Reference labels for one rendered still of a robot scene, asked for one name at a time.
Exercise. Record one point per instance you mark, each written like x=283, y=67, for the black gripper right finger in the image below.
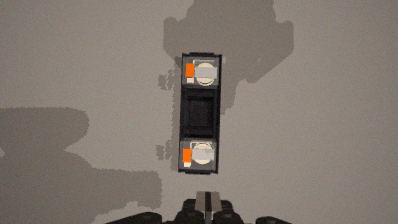
x=217, y=216

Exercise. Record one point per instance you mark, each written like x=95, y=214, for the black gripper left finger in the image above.
x=189, y=216

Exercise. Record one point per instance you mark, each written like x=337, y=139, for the black rack with three pockets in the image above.
x=200, y=113

